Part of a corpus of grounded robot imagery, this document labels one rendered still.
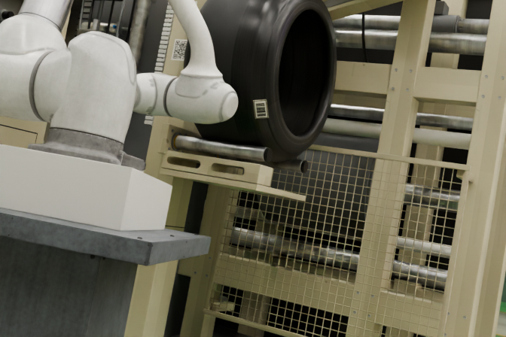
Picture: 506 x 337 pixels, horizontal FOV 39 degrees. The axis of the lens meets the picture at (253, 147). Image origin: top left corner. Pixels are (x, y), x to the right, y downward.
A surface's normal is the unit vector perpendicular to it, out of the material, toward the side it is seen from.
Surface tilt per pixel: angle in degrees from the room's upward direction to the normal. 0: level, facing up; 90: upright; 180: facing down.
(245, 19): 72
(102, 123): 93
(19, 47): 67
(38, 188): 90
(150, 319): 90
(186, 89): 99
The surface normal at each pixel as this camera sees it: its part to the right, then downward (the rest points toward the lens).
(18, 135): 0.87, 0.12
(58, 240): -0.14, -0.11
